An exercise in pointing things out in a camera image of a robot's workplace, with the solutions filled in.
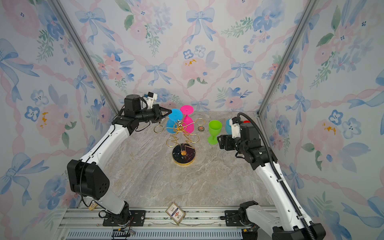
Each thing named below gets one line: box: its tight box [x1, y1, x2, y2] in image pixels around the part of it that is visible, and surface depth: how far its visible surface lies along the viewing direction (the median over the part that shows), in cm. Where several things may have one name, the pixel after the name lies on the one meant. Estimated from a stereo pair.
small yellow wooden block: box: [88, 202, 98, 211], surface depth 78 cm
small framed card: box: [165, 202, 186, 225], surface depth 76 cm
